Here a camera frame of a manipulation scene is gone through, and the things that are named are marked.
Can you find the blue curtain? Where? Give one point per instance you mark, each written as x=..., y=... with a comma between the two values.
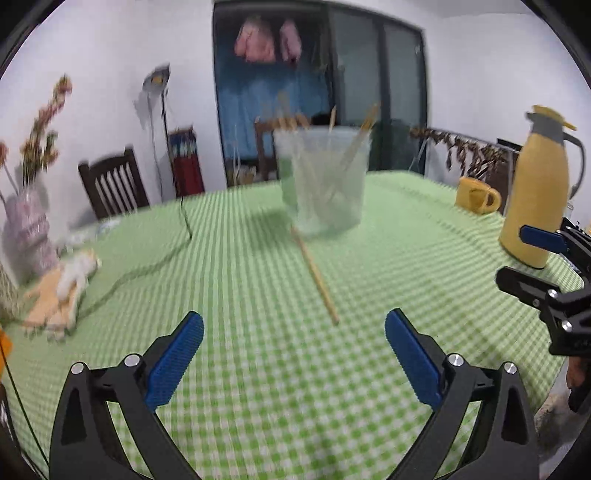
x=249, y=106

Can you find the studio light on stand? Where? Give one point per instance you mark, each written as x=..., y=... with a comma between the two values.
x=154, y=78

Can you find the sliding glass door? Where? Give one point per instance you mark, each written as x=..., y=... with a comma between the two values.
x=397, y=69

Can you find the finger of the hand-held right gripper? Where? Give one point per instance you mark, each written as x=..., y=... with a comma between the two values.
x=521, y=281
x=540, y=237

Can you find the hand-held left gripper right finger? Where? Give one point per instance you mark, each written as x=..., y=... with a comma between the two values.
x=415, y=360

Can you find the long bamboo chopstick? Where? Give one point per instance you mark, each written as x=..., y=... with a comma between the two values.
x=316, y=277

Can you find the clear plastic container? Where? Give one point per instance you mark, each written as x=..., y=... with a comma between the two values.
x=323, y=217

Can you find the yellow thermos jug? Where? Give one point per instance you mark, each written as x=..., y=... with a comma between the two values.
x=535, y=184

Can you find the large pink down jacket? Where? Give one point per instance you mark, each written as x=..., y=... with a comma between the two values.
x=254, y=41

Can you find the small pink jacket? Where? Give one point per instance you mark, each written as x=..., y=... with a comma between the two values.
x=291, y=41

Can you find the bundle of bamboo chopsticks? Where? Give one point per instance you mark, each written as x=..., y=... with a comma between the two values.
x=358, y=141

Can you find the floral patterned pouch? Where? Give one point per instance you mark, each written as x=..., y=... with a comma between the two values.
x=7, y=295

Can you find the green checked tablecloth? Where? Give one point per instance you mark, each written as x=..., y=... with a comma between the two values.
x=258, y=369

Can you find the red hanging cloth decoration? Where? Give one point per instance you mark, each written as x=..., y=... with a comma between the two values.
x=187, y=170

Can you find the yellow cup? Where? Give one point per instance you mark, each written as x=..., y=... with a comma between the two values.
x=473, y=194

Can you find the dried flower bouquet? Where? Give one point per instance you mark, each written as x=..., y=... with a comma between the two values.
x=46, y=115

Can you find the orange flat item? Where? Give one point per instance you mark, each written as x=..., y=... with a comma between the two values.
x=3, y=350

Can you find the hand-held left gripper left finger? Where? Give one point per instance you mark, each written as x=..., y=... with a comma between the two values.
x=178, y=357

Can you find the person's right hand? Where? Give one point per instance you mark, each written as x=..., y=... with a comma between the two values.
x=577, y=374

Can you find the stuffed toy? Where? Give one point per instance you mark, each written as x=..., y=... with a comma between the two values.
x=46, y=304

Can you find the dark wooden slatted chair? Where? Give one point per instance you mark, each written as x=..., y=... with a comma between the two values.
x=108, y=164
x=263, y=138

